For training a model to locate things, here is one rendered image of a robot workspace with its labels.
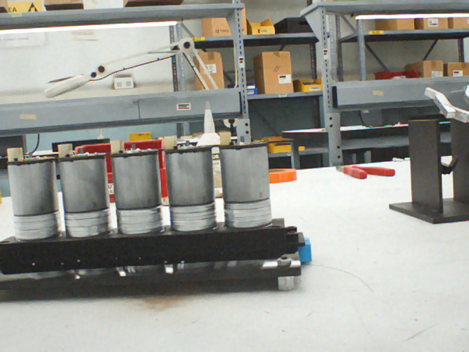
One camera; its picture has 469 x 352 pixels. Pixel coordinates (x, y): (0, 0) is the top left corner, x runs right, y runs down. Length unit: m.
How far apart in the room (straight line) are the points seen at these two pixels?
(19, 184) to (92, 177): 0.04
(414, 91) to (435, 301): 2.79
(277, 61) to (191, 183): 4.27
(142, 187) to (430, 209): 0.21
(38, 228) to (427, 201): 0.26
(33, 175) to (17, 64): 4.51
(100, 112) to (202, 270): 2.37
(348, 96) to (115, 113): 1.08
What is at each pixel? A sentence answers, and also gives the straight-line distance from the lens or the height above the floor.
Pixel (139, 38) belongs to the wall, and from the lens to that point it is 4.81.
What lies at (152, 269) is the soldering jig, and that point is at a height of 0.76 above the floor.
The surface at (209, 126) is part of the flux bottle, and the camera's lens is 0.69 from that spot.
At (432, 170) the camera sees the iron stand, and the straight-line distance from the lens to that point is 0.42.
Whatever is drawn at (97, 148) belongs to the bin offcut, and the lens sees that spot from 0.74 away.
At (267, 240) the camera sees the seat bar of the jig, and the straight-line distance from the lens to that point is 0.29.
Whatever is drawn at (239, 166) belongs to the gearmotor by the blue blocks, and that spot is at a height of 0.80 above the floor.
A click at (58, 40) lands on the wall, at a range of 4.81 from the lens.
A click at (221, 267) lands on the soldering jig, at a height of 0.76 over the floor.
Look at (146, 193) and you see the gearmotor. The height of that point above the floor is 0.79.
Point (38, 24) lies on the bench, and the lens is 2.86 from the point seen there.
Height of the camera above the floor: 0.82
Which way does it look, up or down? 5 degrees down
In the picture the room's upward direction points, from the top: 4 degrees counter-clockwise
